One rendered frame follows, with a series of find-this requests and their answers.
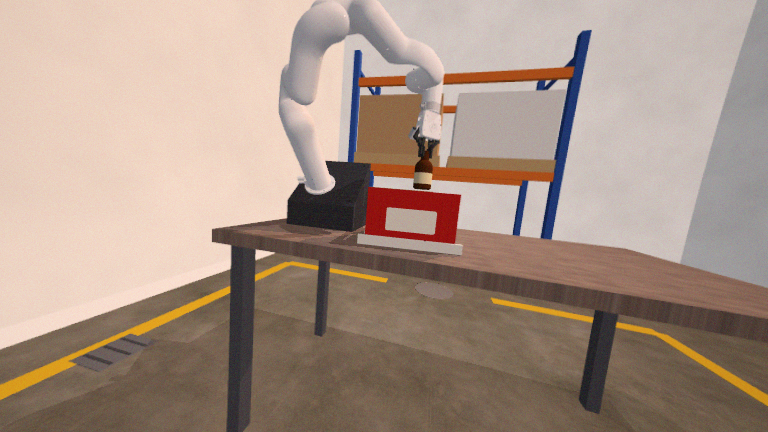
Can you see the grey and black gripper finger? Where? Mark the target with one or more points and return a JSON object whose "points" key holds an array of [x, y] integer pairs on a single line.
{"points": [[420, 141], [431, 146]]}

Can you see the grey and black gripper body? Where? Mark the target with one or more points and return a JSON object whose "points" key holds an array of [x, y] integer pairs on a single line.
{"points": [[430, 124]]}

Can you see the red crate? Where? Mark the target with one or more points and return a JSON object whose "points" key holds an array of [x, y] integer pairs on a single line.
{"points": [[417, 215]]}

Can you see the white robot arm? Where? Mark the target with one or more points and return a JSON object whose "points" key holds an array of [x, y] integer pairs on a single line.
{"points": [[323, 25]]}

